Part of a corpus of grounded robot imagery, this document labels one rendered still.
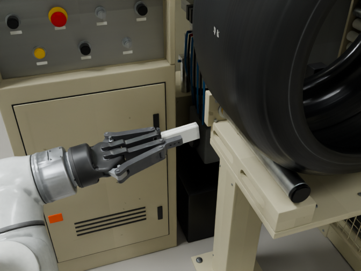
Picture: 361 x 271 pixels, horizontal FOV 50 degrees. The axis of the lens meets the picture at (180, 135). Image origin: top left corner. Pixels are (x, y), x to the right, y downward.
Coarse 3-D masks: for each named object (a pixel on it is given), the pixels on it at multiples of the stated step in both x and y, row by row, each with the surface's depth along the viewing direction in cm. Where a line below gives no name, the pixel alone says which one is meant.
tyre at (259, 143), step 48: (240, 0) 56; (288, 0) 51; (336, 0) 52; (240, 48) 57; (288, 48) 54; (240, 96) 61; (288, 96) 59; (336, 96) 98; (288, 144) 65; (336, 144) 87
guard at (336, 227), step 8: (336, 224) 145; (352, 224) 135; (336, 232) 144; (344, 232) 142; (360, 232) 132; (344, 240) 140; (360, 240) 133; (352, 248) 137; (360, 248) 134; (360, 256) 133
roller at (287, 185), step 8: (224, 112) 100; (232, 120) 96; (240, 136) 93; (248, 144) 89; (256, 152) 86; (264, 160) 83; (272, 168) 80; (280, 168) 79; (272, 176) 81; (280, 176) 78; (288, 176) 77; (296, 176) 76; (280, 184) 78; (288, 184) 76; (296, 184) 75; (304, 184) 75; (288, 192) 75; (296, 192) 74; (304, 192) 75; (296, 200) 76; (304, 200) 76
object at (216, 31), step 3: (213, 24) 64; (216, 24) 62; (213, 27) 64; (216, 27) 63; (219, 27) 62; (213, 30) 64; (216, 30) 63; (219, 30) 62; (213, 33) 64; (216, 33) 63; (219, 33) 62; (213, 36) 64; (216, 36) 63; (219, 36) 62; (216, 39) 63
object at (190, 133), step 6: (192, 126) 71; (198, 126) 71; (174, 132) 70; (180, 132) 71; (186, 132) 71; (192, 132) 71; (198, 132) 72; (162, 138) 70; (168, 138) 70; (186, 138) 72; (192, 138) 72; (198, 138) 73
